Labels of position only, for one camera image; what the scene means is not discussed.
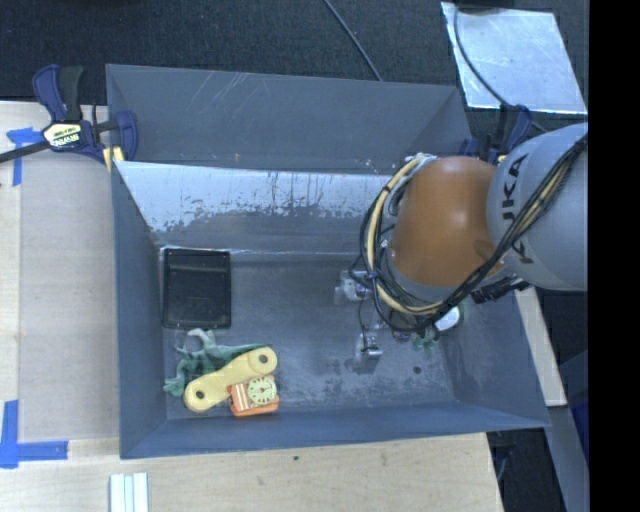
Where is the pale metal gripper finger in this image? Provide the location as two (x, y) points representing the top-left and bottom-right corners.
(348, 327), (385, 376)
(333, 269), (374, 307)

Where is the orange toy telephone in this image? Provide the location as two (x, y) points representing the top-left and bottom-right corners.
(226, 374), (281, 418)

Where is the green toy lizard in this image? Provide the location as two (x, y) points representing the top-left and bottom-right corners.
(163, 327), (267, 399)

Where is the pale wood board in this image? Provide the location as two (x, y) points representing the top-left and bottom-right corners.
(17, 102), (122, 444)

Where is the yellow toy telephone handset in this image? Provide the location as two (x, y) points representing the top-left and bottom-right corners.
(182, 345), (279, 414)

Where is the black flat square box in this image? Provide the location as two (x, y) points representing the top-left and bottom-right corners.
(161, 247), (234, 330)

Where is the grey metal bin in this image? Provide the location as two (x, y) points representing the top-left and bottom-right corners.
(104, 63), (553, 460)

